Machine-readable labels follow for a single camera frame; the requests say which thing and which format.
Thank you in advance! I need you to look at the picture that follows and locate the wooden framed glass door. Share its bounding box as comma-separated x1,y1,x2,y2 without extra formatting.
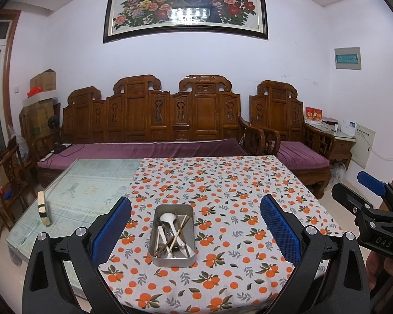
0,10,22,158

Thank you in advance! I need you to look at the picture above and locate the small brown cardboard box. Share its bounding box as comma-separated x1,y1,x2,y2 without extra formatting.
30,69,56,91

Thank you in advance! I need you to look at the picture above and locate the framed peacock flower painting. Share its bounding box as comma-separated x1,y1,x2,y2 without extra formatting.
103,0,269,44

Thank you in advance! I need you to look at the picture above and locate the brown chopstick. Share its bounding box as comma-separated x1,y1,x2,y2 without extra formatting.
174,212,188,239
155,229,184,257

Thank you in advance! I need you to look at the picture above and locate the red desk calendar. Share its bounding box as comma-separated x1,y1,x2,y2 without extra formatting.
305,107,324,123

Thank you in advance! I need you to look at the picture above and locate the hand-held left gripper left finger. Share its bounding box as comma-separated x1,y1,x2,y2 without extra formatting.
21,196,132,314

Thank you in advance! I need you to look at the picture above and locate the large green print cardboard box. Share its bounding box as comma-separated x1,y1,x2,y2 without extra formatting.
20,100,61,138

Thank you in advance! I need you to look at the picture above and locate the person's right hand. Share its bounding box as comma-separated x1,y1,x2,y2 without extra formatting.
366,252,393,290

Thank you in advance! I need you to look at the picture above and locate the carved wooden sofa bench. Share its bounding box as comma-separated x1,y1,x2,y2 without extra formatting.
33,75,266,187

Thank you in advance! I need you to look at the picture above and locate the rectangular metal tray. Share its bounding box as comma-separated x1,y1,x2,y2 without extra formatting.
148,204,198,268

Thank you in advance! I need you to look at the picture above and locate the flat white box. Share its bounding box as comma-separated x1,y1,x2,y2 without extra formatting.
22,90,58,107

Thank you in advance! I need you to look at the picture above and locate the purple armchair cushion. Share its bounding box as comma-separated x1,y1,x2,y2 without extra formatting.
277,142,331,170

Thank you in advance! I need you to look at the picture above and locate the clear plastic bag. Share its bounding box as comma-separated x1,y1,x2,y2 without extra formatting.
331,162,348,184

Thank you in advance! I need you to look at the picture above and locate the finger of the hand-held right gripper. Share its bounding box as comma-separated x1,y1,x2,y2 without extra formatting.
331,182,377,220
357,171,393,210

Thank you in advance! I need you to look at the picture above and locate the wooden block with black band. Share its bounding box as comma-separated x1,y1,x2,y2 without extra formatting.
37,191,51,226

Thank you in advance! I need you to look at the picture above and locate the crumpled plastic bag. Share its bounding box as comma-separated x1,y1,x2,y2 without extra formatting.
8,126,30,164

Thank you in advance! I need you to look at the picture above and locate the beige wall cabinet panel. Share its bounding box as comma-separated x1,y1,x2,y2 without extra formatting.
350,122,376,167

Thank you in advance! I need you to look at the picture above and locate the carved wooden armchair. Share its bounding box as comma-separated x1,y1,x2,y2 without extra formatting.
248,79,336,199

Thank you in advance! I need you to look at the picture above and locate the orange fruit print tablecloth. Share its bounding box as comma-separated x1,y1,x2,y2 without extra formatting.
98,155,343,314

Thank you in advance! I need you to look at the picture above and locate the grey wall electrical box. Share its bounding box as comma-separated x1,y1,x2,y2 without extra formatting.
335,47,362,70

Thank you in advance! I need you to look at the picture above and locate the white desktop device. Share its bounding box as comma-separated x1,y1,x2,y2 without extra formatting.
342,119,357,136

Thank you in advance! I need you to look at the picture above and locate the wooden side table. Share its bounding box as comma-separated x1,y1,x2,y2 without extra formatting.
303,122,356,171

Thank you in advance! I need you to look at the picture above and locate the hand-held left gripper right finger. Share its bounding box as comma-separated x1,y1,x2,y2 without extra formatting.
260,194,370,314

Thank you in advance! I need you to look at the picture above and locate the white ceramic spoon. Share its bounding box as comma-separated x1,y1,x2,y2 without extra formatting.
159,212,187,247

